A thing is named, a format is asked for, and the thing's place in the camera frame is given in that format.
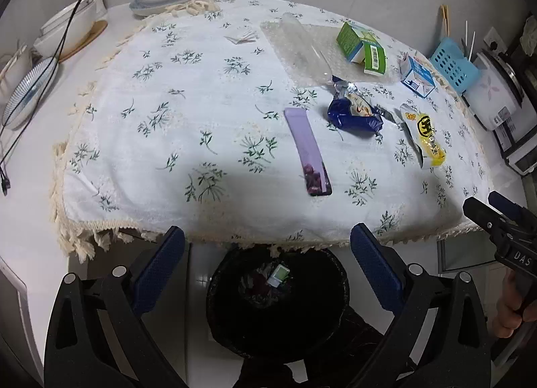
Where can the clear plastic wrapper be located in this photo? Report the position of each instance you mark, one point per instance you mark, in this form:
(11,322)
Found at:
(300,35)

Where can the purple snack wrapper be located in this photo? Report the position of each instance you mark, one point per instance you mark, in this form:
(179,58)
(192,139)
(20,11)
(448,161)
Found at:
(304,148)

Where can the wooden chopsticks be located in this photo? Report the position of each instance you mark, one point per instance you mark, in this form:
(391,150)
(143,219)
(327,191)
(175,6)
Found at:
(444,20)

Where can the white rice cooker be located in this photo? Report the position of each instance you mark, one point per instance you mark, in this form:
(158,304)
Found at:
(491,90)

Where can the blue plastic basket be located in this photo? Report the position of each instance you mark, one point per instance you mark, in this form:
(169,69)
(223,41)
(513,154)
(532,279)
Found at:
(455,64)

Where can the bubble wrap sheet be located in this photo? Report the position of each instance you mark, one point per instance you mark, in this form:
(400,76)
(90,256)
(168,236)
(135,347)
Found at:
(277,45)

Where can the white floral tablecloth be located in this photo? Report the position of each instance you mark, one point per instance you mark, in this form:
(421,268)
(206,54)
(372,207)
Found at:
(188,98)

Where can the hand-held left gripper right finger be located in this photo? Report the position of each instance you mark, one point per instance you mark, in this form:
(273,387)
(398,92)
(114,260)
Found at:
(373,270)

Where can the blue striped plate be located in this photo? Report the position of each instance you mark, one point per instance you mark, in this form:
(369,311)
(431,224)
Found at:
(27,96)

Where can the black trash bin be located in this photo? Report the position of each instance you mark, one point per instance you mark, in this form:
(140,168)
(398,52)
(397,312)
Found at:
(319,287)

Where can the small green white carton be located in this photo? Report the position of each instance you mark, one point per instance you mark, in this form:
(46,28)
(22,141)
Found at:
(279,275)

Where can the white dish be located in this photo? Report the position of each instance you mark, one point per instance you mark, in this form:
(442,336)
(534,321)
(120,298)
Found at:
(14,73)

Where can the dark blue snack packet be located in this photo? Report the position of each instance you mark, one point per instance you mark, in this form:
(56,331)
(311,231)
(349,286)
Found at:
(352,117)

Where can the wall socket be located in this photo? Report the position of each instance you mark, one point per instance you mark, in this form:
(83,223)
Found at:
(494,39)

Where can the green drink carton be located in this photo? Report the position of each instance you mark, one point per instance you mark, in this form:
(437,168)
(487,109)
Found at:
(350,39)

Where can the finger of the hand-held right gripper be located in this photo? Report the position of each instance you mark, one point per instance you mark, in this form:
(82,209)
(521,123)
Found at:
(480,213)
(505,204)

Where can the yellow snack wrapper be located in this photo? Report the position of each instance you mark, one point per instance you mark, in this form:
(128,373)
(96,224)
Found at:
(428,136)

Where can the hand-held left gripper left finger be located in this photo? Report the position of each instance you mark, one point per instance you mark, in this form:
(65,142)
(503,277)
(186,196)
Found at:
(161,270)

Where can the blue pattern plate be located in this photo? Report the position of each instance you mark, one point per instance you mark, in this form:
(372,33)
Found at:
(144,8)

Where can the white box appliance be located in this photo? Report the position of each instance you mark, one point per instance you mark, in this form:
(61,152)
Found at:
(518,148)

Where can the blue white drink carton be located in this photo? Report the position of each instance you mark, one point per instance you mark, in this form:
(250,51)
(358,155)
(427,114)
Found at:
(417,75)

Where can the round wooden coaster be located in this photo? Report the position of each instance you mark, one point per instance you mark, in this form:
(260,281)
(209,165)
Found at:
(98,29)

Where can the person's right hand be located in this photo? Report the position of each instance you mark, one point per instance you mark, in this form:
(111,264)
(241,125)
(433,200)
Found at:
(508,308)

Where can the white tissue scrap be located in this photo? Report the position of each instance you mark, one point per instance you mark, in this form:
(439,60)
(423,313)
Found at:
(245,37)

